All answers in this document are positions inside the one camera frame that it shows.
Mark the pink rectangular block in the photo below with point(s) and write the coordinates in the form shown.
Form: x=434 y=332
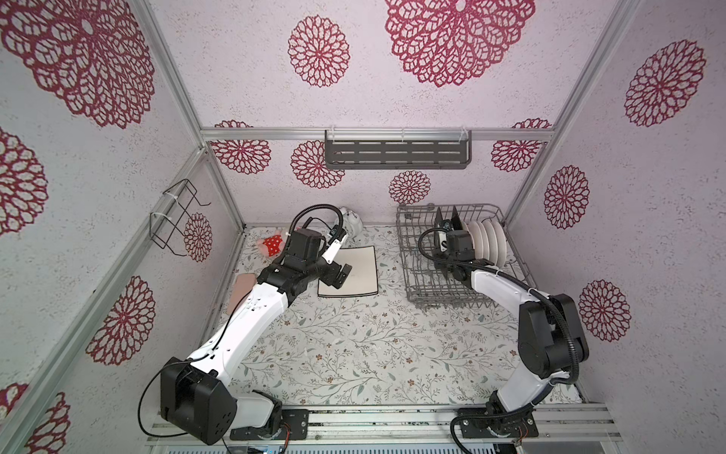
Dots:
x=240 y=289

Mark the grey wire dish rack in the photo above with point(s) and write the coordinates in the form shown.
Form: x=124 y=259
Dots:
x=426 y=286

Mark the black square plate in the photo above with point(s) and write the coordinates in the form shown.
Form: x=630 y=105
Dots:
x=455 y=220
x=439 y=219

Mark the white round plate four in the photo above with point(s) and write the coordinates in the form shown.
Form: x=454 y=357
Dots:
x=502 y=245

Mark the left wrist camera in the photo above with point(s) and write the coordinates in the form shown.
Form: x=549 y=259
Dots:
x=339 y=236

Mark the white round plate three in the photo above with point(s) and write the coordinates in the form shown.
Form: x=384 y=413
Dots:
x=492 y=241

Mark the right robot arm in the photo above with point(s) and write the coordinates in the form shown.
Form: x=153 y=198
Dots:
x=550 y=340

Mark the black wire wall holder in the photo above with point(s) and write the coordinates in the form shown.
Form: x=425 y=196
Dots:
x=182 y=229

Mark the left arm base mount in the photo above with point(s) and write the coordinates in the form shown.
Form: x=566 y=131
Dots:
x=283 y=423

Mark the white alarm clock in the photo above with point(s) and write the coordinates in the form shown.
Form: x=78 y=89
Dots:
x=352 y=222

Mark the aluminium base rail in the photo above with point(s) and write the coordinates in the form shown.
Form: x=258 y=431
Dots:
x=431 y=424

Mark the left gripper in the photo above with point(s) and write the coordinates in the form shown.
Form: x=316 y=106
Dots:
x=331 y=277

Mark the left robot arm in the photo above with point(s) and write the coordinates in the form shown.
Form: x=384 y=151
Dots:
x=194 y=393

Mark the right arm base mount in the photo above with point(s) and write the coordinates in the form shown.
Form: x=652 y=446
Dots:
x=484 y=423

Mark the grey wall shelf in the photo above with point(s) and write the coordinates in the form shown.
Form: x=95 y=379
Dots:
x=446 y=153

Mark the white round plate one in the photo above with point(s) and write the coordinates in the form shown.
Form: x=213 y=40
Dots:
x=471 y=240

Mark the pink plush toy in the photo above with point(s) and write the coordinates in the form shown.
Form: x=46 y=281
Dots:
x=273 y=245

